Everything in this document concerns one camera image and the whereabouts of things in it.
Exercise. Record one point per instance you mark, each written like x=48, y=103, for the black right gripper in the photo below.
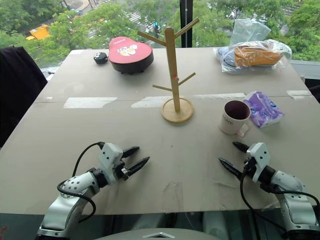
x=246, y=165

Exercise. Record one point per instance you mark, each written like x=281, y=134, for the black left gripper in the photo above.
x=123, y=170

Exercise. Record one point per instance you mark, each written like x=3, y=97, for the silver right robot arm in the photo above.
x=291, y=192

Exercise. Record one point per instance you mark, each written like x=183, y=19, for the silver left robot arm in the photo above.
x=71, y=190

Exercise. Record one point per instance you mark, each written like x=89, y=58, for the wooden mug tree stand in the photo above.
x=173, y=75

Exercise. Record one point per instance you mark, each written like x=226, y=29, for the white mug with dark interior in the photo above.
x=233, y=120

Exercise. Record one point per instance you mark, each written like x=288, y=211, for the purple tissue pack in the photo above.
x=264, y=110

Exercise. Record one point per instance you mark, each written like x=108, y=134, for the grey rounded robot torso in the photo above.
x=157, y=234

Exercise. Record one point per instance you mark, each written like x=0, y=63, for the red heart-shaped box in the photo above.
x=130, y=55

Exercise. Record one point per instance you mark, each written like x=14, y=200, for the clear plastic bag with orange item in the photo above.
x=252, y=53

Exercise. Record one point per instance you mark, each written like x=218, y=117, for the small black paw-print object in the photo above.
x=100, y=58

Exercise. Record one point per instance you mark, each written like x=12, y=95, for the black chair back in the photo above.
x=17, y=92

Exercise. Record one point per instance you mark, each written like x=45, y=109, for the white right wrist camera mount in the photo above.
x=260, y=160

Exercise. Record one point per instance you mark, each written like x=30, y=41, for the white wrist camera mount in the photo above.
x=109, y=155
x=260, y=160

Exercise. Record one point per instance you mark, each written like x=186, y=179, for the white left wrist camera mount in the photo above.
x=109, y=155

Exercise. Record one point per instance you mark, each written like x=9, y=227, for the black window frame post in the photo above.
x=186, y=23

